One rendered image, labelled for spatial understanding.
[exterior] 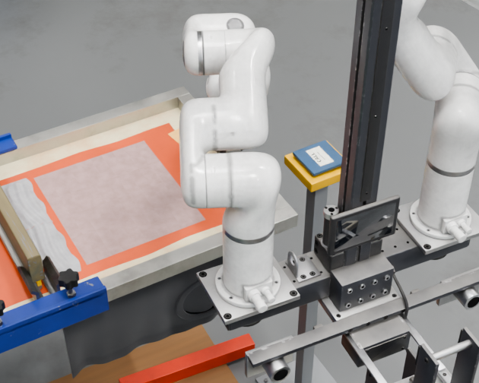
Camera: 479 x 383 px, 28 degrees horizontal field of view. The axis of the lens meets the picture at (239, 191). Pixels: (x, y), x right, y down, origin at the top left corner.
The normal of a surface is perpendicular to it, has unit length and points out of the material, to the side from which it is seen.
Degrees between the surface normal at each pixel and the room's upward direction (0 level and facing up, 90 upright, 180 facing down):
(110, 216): 0
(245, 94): 26
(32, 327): 90
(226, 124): 52
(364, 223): 90
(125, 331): 96
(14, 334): 90
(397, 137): 0
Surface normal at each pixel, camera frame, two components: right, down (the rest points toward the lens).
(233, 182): 0.07, 0.05
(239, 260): -0.35, 0.62
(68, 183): 0.00, -0.75
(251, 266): 0.10, 0.66
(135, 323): 0.52, 0.66
